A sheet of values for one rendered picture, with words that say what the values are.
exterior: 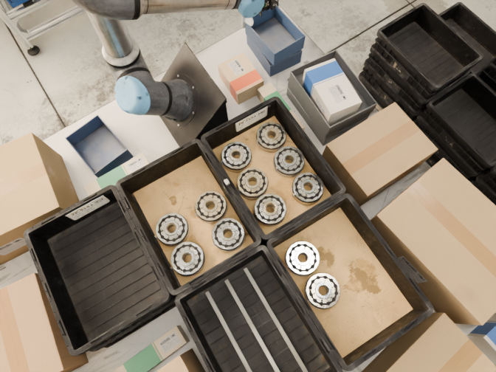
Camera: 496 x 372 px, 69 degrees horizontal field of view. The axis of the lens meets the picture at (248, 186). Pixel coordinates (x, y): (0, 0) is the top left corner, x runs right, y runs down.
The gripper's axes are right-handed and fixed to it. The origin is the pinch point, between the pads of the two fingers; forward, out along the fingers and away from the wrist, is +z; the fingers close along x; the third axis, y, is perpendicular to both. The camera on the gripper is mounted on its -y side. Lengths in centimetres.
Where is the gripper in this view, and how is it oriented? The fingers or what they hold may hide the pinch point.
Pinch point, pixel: (259, 16)
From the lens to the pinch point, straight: 143.6
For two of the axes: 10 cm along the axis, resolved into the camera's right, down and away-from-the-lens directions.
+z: 1.0, 2.8, 9.6
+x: 8.3, -5.5, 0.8
